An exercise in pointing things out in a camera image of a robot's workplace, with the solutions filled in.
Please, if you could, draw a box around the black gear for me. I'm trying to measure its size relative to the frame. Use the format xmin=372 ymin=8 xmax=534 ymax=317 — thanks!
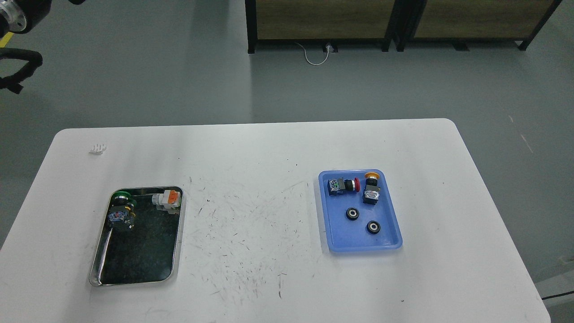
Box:
xmin=346 ymin=207 xmax=360 ymax=221
xmin=366 ymin=221 xmax=381 ymax=235

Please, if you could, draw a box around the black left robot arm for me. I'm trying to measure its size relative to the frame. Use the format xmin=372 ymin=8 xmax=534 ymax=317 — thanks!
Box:
xmin=0 ymin=0 xmax=52 ymax=94

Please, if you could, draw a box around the blue plastic tray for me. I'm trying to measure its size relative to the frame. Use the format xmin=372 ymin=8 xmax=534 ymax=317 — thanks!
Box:
xmin=318 ymin=169 xmax=403 ymax=252

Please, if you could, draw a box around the silver metal tray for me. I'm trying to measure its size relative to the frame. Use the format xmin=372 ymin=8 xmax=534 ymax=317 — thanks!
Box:
xmin=88 ymin=186 xmax=185 ymax=288

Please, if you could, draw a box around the small white plastic clip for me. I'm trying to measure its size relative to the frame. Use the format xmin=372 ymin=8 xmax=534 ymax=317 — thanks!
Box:
xmin=89 ymin=144 xmax=107 ymax=155

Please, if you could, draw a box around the red push button switch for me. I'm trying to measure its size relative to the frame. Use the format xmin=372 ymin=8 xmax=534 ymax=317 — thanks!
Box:
xmin=327 ymin=178 xmax=361 ymax=196

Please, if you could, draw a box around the yellow push button switch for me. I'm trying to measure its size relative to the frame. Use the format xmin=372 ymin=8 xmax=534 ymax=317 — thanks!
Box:
xmin=362 ymin=172 xmax=381 ymax=205

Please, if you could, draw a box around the white power cable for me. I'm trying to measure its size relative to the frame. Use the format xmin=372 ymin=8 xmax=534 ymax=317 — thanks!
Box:
xmin=295 ymin=42 xmax=333 ymax=66

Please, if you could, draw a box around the orange white switch block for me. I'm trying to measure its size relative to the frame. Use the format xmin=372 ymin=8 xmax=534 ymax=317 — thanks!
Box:
xmin=152 ymin=190 xmax=182 ymax=214

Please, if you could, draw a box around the left wooden cabinet black frame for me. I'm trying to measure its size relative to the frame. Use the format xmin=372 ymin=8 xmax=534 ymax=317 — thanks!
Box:
xmin=245 ymin=0 xmax=407 ymax=54

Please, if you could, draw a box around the wooden cabinet black frame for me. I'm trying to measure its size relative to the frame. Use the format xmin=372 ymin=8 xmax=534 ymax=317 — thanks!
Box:
xmin=394 ymin=0 xmax=561 ymax=52
xmin=245 ymin=0 xmax=407 ymax=54

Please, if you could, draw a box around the green push button switch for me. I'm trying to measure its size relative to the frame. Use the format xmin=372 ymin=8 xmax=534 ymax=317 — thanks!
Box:
xmin=106 ymin=190 xmax=137 ymax=231

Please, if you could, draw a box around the right wooden cabinet black frame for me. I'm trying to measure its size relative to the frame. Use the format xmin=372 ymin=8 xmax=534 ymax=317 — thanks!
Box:
xmin=394 ymin=0 xmax=561 ymax=52

